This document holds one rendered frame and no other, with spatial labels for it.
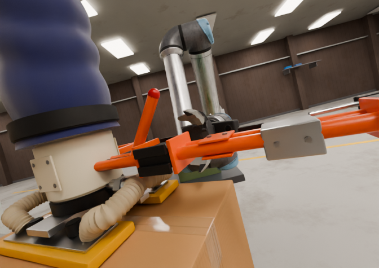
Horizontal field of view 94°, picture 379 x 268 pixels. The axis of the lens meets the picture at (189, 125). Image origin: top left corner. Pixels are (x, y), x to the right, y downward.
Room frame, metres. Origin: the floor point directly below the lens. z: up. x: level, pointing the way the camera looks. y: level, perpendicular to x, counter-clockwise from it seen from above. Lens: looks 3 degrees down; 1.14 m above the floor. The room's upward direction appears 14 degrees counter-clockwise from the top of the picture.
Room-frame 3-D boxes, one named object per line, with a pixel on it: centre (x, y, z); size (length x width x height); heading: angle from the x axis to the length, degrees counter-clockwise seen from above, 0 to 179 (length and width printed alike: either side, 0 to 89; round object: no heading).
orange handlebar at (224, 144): (0.48, 0.06, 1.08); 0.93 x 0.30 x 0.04; 65
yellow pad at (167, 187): (0.54, 0.25, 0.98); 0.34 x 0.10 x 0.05; 65
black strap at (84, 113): (0.45, 0.28, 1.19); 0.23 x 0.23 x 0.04
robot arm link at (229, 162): (0.71, -0.10, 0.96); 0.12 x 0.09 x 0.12; 85
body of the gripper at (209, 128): (0.55, -0.04, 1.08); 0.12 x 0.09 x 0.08; 155
